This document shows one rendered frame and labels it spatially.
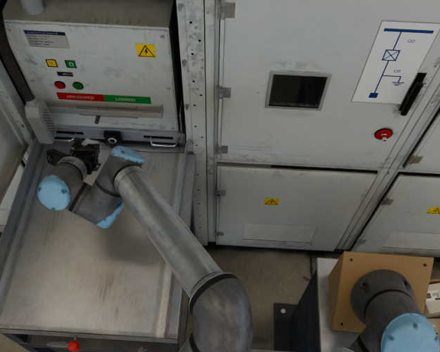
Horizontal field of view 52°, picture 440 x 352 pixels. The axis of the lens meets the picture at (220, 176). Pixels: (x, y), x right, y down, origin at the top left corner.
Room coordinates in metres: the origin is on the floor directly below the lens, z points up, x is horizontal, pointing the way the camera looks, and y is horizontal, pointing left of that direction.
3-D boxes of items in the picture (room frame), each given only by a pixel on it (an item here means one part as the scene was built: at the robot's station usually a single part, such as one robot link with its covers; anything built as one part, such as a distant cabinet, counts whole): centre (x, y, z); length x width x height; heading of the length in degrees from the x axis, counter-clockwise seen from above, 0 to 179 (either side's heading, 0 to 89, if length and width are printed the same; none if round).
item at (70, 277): (0.67, 0.41, 0.82); 0.68 x 0.62 x 0.06; 178
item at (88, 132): (1.06, 0.40, 0.89); 0.54 x 0.05 x 0.06; 88
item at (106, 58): (1.05, 0.40, 1.15); 0.48 x 0.01 x 0.48; 88
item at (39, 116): (0.98, 0.61, 1.04); 0.08 x 0.05 x 0.17; 178
